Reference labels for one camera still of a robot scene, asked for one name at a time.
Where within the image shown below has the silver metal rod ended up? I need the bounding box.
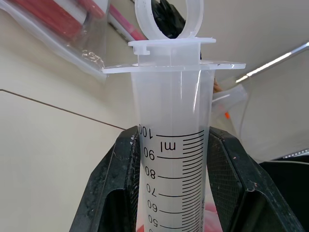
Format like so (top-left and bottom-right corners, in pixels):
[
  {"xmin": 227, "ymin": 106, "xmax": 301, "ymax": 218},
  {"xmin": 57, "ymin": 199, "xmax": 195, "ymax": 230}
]
[{"xmin": 235, "ymin": 41, "xmax": 309, "ymax": 84}]

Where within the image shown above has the clear plastic zip bag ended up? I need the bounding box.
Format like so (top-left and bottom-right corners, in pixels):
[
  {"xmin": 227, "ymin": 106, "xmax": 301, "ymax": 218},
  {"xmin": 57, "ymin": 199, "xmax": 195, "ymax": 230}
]
[{"xmin": 0, "ymin": 0, "xmax": 112, "ymax": 80}]

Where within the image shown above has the pink marker pen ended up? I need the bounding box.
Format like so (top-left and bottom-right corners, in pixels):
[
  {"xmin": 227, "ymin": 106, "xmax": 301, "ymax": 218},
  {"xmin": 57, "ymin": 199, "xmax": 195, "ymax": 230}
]
[{"xmin": 108, "ymin": 3, "xmax": 145, "ymax": 42}]

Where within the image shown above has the black case red trim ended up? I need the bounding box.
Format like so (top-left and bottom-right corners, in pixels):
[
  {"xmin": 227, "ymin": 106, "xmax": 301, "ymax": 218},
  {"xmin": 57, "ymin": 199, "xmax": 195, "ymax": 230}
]
[{"xmin": 152, "ymin": 0, "xmax": 201, "ymax": 41}]

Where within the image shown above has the beaker with red liquid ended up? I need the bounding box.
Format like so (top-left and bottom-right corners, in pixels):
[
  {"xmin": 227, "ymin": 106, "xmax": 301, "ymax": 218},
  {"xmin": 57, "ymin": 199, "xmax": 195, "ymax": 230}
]
[{"xmin": 136, "ymin": 77, "xmax": 309, "ymax": 232}]

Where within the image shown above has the red white notepad stack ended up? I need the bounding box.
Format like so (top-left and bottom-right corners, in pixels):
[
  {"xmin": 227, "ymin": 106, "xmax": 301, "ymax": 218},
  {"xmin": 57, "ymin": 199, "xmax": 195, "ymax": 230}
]
[
  {"xmin": 77, "ymin": 0, "xmax": 107, "ymax": 19},
  {"xmin": 14, "ymin": 0, "xmax": 84, "ymax": 41}
]

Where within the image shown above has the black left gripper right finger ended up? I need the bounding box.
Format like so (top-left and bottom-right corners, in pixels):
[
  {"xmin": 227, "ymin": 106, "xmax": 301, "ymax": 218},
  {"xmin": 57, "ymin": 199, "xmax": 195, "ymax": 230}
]
[{"xmin": 207, "ymin": 127, "xmax": 305, "ymax": 232}]

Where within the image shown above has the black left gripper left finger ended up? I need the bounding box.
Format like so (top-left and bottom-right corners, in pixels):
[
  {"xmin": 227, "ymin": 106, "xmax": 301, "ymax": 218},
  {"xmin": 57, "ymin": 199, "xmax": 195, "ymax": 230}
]
[{"xmin": 69, "ymin": 125, "xmax": 141, "ymax": 232}]

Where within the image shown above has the large clear plastic syringe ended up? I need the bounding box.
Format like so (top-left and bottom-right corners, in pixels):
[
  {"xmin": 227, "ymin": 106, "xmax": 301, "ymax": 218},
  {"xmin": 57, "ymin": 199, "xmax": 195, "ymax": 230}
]
[{"xmin": 101, "ymin": 0, "xmax": 247, "ymax": 232}]

